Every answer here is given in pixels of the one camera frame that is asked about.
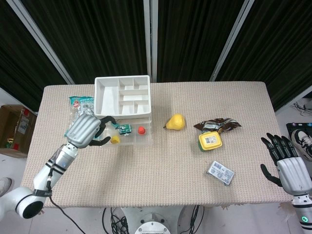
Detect white metal partition post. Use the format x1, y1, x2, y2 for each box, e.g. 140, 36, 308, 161
143, 0, 159, 83
210, 0, 255, 81
6, 0, 75, 85

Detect brown cardboard box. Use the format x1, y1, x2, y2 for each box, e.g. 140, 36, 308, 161
0, 104, 38, 158

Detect green patterned packet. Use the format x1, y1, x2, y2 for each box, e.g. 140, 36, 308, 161
116, 123, 133, 135

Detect white blue carton box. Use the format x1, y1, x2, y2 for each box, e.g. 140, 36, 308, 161
206, 160, 235, 186

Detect beige waffle tablecloth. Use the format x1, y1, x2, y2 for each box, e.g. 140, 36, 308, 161
20, 81, 293, 209

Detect clear plastic drawer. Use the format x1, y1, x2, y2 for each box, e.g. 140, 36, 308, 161
102, 116, 154, 147

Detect white grey shoe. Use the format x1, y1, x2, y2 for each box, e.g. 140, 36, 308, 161
0, 177, 13, 197

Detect brown snack wrapper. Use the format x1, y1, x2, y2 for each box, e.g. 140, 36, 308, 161
194, 117, 242, 135

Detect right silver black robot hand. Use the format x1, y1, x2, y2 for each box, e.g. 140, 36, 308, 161
260, 133, 312, 195

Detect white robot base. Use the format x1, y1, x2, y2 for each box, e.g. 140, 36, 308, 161
120, 207, 186, 234

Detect teal snack bag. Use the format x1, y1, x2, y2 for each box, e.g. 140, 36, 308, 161
68, 95, 96, 129

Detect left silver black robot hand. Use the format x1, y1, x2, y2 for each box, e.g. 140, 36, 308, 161
64, 114, 118, 149

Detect green tub yellow lid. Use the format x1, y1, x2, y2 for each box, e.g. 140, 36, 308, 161
196, 131, 223, 152

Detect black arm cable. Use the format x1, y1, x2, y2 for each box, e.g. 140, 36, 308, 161
47, 168, 85, 234

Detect black white sneaker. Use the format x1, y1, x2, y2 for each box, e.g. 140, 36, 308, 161
291, 129, 312, 161

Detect yellow pear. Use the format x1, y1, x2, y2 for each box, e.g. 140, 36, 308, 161
162, 113, 186, 131

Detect black base cables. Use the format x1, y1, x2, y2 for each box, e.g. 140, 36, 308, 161
185, 206, 206, 234
102, 207, 130, 234

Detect tangled floor cables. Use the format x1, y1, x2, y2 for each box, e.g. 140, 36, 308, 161
291, 102, 312, 117

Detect white compartment tray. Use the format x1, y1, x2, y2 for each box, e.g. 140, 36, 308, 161
94, 75, 153, 132

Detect black curtain panel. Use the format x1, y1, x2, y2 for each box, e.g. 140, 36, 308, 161
157, 0, 244, 83
0, 0, 68, 112
215, 0, 312, 112
20, 0, 151, 85

